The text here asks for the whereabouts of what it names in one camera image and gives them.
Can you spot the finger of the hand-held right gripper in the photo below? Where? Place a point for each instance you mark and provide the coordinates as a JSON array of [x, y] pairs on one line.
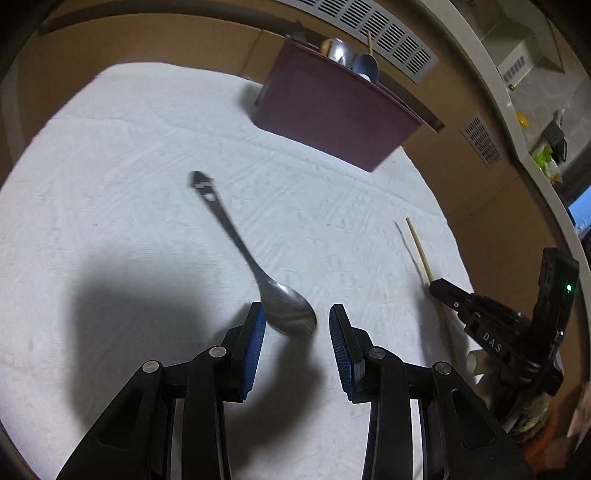
[[448, 295]]

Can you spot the blue lit screen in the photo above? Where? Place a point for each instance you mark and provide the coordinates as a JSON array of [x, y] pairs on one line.
[[581, 212]]

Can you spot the brown wooden spoon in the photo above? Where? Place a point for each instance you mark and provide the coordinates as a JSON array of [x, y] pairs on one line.
[[326, 46]]

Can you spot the white textured cloth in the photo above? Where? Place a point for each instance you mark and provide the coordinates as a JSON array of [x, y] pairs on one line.
[[115, 184]]

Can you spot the black device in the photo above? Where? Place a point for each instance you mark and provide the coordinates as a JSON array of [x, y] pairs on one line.
[[556, 138]]

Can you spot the green packet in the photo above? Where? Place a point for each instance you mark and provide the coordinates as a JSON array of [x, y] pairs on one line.
[[545, 159]]

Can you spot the wooden chopstick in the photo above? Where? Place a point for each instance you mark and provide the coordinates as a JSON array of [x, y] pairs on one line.
[[421, 258], [370, 42]]

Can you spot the long grey vent grille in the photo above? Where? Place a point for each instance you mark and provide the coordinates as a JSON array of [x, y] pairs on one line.
[[392, 37]]

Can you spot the white vent grille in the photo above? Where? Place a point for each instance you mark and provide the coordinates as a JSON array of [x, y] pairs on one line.
[[513, 69]]

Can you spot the purple plastic utensil container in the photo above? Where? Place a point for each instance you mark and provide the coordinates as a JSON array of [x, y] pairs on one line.
[[332, 110]]

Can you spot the small grey vent grille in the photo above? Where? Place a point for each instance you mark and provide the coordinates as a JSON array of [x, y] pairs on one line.
[[480, 141]]

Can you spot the blue spoon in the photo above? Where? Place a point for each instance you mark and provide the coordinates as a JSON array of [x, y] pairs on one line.
[[367, 65]]

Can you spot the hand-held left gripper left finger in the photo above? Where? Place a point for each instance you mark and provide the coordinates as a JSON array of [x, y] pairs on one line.
[[253, 350]]

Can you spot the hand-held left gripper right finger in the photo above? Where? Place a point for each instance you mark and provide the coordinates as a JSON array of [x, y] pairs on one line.
[[340, 350]]

